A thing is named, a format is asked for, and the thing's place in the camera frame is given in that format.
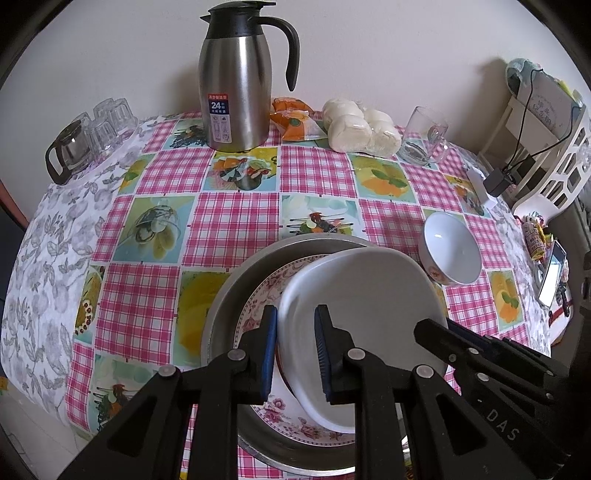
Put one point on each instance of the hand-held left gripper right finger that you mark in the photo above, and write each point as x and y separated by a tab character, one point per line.
323	355

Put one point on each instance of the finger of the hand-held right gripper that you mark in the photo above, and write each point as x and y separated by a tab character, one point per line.
531	369
498	415

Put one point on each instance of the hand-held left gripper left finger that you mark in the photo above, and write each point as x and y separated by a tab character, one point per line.
268	355

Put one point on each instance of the round pink floral plate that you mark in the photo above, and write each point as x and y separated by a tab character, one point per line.
295	417

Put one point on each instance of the round stainless steel plate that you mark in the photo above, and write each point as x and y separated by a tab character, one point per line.
231	295

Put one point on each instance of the plain white square bowl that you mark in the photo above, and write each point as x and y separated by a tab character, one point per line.
369	300

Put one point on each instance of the smartphone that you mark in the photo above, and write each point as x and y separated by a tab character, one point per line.
551	274

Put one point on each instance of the pink checked tablecloth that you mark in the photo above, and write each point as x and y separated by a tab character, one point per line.
152	304

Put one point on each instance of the small white bowl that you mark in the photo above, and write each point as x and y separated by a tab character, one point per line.
452	249

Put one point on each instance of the black charger adapter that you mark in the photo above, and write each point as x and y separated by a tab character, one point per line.
496	182

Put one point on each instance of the white plastic lattice chair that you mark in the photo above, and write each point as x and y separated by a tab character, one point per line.
558	180

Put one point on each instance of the small white box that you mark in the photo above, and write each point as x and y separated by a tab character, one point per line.
478	184

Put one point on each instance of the bag of steamed buns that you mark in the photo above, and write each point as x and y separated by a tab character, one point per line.
355	129

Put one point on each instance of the orange snack packet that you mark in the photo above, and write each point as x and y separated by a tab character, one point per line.
295	122

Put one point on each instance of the clear glass mug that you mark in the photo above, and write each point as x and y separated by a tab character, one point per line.
422	134

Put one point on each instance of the grey leaf print cloth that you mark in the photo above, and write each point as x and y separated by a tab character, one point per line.
41	258

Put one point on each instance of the stainless steel thermos jug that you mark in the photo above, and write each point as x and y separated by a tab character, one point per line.
235	92

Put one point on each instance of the clear glass cup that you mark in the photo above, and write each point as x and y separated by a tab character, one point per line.
104	136
105	113
125	115

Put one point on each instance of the teal patterned cloth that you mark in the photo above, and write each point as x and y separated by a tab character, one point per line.
521	69

